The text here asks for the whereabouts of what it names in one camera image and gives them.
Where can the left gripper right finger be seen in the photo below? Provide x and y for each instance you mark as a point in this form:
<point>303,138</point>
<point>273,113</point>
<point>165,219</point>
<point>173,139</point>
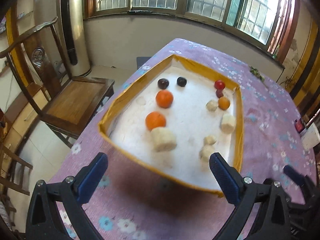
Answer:
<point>272,218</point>

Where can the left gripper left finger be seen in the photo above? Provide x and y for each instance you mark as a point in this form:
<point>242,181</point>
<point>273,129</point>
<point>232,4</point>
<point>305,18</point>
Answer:
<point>44,220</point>

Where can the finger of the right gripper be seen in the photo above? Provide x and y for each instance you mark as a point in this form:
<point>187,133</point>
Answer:
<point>293,174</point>

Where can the tan hexagonal cracker piece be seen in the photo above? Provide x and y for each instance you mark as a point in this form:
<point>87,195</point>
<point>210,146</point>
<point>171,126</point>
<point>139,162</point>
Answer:
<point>210,140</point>

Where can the small yellow-orange fruit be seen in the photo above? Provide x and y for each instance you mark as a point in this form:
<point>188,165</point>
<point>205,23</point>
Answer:
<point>223,103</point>

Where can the cream round slice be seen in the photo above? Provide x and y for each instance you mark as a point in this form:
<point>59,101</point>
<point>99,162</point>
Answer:
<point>212,105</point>

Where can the red-brown jujube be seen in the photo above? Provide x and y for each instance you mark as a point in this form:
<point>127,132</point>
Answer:
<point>219,93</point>

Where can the red cherry tomato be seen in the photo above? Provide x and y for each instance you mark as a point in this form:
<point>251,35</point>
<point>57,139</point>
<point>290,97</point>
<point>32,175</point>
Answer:
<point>219,85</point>

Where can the large cream banana chunk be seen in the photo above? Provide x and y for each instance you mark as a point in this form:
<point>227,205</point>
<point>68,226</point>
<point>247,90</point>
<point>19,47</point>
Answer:
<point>163,139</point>

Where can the small dark grape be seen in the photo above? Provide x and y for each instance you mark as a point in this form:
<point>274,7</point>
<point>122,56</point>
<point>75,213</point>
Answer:
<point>181,81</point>

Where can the dark plum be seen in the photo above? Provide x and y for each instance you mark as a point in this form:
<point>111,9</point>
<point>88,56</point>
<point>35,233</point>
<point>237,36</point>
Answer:
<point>163,83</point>

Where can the white dotted cup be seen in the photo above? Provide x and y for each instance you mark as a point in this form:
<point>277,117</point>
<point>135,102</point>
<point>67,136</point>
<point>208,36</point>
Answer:
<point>310,137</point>

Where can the red black small box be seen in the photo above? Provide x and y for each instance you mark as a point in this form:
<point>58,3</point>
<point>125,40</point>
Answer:
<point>299,125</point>

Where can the cream block in tray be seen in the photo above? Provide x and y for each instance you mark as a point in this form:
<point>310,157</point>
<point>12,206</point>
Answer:
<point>228,123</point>

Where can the purple floral tablecloth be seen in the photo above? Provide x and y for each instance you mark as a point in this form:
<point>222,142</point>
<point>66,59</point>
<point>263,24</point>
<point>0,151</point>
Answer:
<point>132,202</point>

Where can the green leafy stems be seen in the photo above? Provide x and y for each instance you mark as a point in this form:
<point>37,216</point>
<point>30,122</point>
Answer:
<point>256,73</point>

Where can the dark wooden chair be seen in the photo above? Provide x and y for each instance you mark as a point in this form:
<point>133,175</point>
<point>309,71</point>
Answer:
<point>72,104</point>

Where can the yellow-rimmed white tray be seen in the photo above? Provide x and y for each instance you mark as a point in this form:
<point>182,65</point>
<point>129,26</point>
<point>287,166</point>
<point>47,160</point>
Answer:
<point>123,124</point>

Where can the near orange tangerine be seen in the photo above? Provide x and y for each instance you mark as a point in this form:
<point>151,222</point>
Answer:
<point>154,120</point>

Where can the orange tangerine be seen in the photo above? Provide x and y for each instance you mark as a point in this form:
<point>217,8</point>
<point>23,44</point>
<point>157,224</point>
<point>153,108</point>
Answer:
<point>164,98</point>
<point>154,120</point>

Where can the far orange tangerine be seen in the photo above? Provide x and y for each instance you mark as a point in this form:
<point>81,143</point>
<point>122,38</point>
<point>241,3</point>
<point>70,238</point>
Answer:
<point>164,98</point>

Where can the barred window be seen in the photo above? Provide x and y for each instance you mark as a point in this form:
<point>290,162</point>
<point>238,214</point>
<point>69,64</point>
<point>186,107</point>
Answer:
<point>267,24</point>

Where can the dark stool behind table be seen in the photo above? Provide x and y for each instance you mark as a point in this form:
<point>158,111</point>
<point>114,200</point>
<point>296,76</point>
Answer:
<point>141,60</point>

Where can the gold tower air conditioner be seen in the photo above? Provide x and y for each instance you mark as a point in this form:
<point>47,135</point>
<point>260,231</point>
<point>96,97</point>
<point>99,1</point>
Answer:
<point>72,36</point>

